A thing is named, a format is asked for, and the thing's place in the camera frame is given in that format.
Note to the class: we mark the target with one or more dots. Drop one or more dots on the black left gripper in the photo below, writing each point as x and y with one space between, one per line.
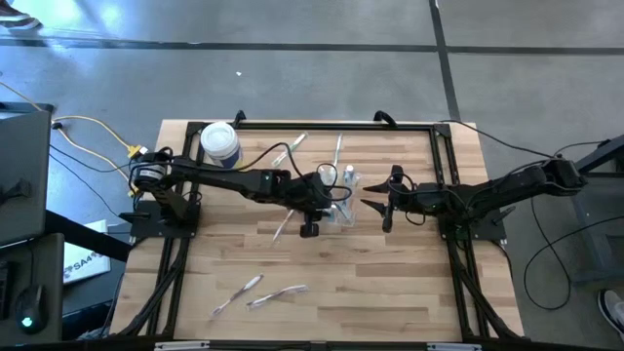
312 195

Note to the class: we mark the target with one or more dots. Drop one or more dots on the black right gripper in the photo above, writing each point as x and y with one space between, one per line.
419 200

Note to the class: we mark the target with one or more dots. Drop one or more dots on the clear acrylic organizer box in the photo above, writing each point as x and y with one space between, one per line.
353 214

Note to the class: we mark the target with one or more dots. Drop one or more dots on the orange toothbrush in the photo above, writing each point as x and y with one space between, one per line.
282 228

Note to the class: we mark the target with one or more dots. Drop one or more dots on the green toothbrush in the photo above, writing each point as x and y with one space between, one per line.
291 148
337 148

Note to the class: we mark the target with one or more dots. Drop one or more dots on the purple toothbrush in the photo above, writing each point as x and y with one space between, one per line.
278 296
239 294

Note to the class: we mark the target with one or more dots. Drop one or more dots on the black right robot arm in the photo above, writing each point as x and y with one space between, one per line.
512 187

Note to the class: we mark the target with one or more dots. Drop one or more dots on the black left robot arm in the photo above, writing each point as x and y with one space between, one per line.
219 175

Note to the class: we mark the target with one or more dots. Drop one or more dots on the Lysol wipes canister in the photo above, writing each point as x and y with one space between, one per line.
219 139

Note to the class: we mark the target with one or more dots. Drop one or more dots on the dark metal equipment stand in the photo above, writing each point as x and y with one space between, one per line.
582 219

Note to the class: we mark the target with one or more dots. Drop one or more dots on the white printed box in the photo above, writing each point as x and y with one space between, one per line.
85 258

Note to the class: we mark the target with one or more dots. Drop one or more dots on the person's shoe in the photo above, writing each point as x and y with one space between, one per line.
19 19
613 312

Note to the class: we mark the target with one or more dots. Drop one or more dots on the dark side desk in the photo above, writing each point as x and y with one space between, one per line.
49 273

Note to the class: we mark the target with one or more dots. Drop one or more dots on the grey laptop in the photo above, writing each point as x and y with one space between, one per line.
24 170

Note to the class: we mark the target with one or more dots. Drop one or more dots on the black computer mouse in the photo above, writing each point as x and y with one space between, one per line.
31 307

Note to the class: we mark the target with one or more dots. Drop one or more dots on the black table frame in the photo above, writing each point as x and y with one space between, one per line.
341 126

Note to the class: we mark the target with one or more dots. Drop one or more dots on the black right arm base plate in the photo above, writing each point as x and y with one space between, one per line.
492 231

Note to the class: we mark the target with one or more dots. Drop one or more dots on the silver aluminium bracket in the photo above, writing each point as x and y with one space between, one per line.
453 347
183 346

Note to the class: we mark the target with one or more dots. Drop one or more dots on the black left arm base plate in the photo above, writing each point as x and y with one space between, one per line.
146 226

